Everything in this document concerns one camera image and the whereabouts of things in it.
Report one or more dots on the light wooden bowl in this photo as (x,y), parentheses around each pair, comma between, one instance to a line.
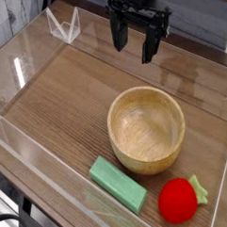
(146,129)

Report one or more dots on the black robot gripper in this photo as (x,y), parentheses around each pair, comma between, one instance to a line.
(141,12)

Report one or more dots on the clear acrylic tray wall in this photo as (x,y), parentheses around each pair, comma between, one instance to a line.
(68,196)

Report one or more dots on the clear acrylic corner bracket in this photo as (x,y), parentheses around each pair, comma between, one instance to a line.
(67,32)

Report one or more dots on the red plush strawberry toy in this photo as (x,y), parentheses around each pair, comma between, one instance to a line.
(180,198)

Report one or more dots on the green rectangular block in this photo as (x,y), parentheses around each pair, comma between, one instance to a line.
(118,184)

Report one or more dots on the black metal table leg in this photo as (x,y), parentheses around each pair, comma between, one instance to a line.
(25,209)

